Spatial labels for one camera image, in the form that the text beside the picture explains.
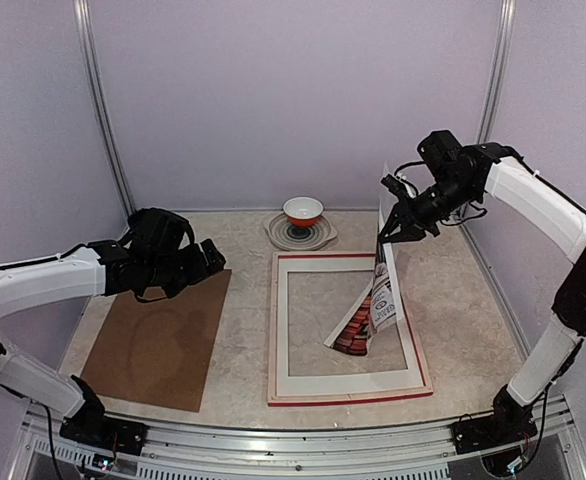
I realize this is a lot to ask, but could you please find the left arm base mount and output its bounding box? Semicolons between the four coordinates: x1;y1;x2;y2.
60;412;148;456

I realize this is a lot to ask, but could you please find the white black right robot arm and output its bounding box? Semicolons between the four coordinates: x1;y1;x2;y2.
378;130;586;444

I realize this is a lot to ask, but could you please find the grey striped plate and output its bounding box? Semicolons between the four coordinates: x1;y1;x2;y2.
263;213;338;251

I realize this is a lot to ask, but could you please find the left aluminium post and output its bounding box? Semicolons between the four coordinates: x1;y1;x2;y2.
73;0;136;216

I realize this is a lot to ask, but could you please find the orange white bowl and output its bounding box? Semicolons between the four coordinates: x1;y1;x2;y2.
283;196;324;228

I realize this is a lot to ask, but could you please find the right aluminium post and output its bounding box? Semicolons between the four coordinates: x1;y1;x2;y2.
455;0;517;217

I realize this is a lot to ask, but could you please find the white mat board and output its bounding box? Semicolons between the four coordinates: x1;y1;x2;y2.
267;252;433;407

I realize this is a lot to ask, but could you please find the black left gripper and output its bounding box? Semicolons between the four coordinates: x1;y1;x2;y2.
146;238;226;299

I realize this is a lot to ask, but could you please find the aluminium post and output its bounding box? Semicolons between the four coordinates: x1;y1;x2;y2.
73;0;136;216
455;0;517;217

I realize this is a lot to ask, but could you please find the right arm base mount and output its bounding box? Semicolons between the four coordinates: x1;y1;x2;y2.
450;415;538;455

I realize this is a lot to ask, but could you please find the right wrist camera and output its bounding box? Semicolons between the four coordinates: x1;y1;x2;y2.
381;174;418;199

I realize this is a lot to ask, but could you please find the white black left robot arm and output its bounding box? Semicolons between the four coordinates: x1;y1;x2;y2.
0;207;226;445

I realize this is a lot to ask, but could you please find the red wooden picture frame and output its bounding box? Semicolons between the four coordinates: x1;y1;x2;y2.
267;251;433;407

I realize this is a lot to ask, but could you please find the cat photo print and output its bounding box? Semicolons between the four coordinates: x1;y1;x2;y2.
323;241;406;357

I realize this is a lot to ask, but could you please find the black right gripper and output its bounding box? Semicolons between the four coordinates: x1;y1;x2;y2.
378;173;479;243

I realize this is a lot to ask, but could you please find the brown backing board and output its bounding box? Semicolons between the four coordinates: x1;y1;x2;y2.
81;270;232;413

